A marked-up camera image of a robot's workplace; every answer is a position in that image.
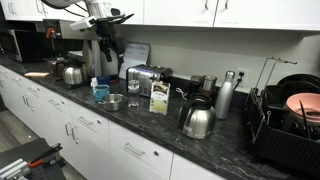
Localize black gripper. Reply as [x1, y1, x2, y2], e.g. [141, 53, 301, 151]
[95, 13, 135, 69]

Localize steel cup on brown base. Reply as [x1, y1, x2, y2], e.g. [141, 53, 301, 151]
[198, 75, 219, 98]

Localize light blue steel-lined mug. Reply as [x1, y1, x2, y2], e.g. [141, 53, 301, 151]
[92, 84, 111, 103]

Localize stainless steel toaster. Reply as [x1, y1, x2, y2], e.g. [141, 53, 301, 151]
[126, 63, 174, 99]

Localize clear acrylic grinder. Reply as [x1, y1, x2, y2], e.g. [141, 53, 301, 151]
[127, 79, 141, 108]

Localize small steel coffee pot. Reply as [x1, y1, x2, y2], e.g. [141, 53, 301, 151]
[62, 59, 89, 86]

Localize stainless steel bowl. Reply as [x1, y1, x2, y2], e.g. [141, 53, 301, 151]
[99, 93, 126, 112]

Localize glass coffee pot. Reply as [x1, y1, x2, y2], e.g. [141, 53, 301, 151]
[49, 57, 66, 80]

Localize tea box carton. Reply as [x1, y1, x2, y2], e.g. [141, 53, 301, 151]
[148, 79, 171, 117]

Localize black cylindrical grinder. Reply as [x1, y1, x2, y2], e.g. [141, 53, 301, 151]
[189, 74, 204, 97]

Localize white lower cabinet run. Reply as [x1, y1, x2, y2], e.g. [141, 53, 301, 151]
[0, 64, 228, 180]

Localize black microwave oven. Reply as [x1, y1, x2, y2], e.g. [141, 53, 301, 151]
[0, 27, 44, 64]

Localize large steel thermal carafe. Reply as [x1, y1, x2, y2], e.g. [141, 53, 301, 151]
[177, 92, 218, 141]

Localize steel water bottle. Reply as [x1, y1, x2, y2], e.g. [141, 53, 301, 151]
[214, 70, 237, 121]

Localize black workbench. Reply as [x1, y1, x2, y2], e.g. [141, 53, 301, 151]
[0, 137, 68, 180]

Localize white upper cabinets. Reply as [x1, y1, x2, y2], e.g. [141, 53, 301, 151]
[0, 0, 320, 32]

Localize black pan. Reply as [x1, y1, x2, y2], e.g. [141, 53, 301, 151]
[276, 73, 320, 98]

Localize black dish rack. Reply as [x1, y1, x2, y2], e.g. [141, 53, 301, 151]
[242, 56, 320, 178]

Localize pink bowl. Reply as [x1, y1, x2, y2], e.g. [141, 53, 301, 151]
[285, 92, 320, 125]

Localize black utensil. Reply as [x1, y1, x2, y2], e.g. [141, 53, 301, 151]
[298, 99, 313, 140]

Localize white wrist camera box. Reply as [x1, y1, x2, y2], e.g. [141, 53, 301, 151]
[69, 16, 98, 33]

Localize silver drawer handle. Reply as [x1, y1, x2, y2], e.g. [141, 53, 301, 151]
[78, 116, 95, 127]
[48, 98, 62, 107]
[124, 142, 147, 157]

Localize white cable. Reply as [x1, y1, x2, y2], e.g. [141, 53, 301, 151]
[175, 86, 190, 101]

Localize silver door handle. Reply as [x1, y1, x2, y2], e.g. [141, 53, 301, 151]
[64, 121, 80, 145]
[21, 94, 35, 112]

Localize orange handled black clamp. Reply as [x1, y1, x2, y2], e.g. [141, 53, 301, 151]
[27, 142, 65, 170]

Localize black plug with cable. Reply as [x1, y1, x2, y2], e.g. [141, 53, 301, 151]
[232, 71, 246, 92]

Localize white wall outlet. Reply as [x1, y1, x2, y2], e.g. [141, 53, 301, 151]
[235, 67, 250, 89]

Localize aluminium extrusion rail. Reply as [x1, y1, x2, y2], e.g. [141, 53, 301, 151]
[0, 157, 32, 180]

